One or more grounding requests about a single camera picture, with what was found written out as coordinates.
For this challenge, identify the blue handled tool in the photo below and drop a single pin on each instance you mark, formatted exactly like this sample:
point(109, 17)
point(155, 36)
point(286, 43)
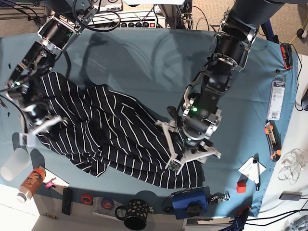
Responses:
point(238, 223)

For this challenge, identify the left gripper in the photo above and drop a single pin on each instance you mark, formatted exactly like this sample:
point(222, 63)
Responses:
point(199, 149)

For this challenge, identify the translucent plastic cup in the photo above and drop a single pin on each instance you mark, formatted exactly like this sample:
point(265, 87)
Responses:
point(15, 164)

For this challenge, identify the metal carabiner keys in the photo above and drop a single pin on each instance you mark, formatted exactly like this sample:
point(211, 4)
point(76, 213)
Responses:
point(218, 198)

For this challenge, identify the black remote control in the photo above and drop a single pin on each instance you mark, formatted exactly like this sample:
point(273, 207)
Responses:
point(67, 201)

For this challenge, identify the blue black clamp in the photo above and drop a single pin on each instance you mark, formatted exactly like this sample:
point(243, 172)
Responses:
point(268, 32)

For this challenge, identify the white paper card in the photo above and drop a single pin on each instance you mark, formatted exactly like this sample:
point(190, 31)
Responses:
point(247, 169)

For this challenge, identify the pink small figurine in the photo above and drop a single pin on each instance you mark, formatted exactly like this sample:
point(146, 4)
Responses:
point(50, 183)

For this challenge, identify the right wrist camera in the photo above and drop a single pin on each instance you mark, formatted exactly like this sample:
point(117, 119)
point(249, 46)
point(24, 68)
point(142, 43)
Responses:
point(28, 139)

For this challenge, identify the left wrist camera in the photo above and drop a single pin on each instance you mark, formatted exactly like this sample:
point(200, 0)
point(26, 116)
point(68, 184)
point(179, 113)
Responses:
point(173, 163)

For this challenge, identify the green yellow battery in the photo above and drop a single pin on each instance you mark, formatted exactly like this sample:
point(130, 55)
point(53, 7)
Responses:
point(51, 216)

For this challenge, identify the navy white striped t-shirt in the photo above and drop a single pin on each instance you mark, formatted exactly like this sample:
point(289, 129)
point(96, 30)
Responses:
point(103, 128)

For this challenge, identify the grey flat device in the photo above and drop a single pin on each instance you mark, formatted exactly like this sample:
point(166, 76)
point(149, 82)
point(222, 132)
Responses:
point(290, 196)

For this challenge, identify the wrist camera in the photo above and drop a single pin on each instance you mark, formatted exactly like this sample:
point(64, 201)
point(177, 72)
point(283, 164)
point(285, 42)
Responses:
point(173, 163)
point(28, 139)

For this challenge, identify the blue box with knob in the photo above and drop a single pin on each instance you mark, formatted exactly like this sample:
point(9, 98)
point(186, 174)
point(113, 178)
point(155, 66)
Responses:
point(189, 204)

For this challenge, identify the black mug yellow pattern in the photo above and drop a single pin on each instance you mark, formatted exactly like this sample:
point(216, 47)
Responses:
point(134, 214)

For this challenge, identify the teal table cloth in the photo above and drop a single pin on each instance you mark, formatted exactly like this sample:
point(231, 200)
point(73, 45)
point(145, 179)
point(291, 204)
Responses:
point(155, 66)

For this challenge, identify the purple tape roll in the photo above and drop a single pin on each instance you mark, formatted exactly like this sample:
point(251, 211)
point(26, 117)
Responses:
point(107, 203)

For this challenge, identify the red tape roll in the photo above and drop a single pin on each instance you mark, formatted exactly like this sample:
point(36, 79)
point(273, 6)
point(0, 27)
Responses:
point(86, 199)

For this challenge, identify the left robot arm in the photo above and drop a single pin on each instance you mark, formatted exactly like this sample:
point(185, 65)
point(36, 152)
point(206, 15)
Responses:
point(197, 116)

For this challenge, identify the white black marker pen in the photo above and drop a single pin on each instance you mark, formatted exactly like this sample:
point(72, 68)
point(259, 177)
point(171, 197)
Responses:
point(256, 174)

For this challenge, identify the white power strip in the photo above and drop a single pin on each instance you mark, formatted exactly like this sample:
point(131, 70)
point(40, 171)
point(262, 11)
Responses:
point(137, 24)

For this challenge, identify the red cube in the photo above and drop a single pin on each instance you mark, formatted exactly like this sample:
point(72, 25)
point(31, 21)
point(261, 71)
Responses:
point(241, 187)

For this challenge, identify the orange labelled bottle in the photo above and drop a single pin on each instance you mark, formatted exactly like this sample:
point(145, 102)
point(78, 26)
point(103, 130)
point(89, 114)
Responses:
point(30, 185)

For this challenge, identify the grey blister package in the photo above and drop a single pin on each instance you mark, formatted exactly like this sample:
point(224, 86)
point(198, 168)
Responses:
point(276, 98)

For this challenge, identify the red black clamp tool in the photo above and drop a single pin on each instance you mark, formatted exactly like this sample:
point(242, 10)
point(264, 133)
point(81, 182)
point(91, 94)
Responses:
point(287, 55)

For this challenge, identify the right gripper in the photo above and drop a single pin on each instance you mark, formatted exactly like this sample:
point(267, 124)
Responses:
point(40, 118)

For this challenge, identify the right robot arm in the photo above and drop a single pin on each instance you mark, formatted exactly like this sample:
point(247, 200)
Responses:
point(22, 88)

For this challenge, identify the orange black utility knife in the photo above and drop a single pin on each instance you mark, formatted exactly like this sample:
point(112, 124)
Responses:
point(273, 142)

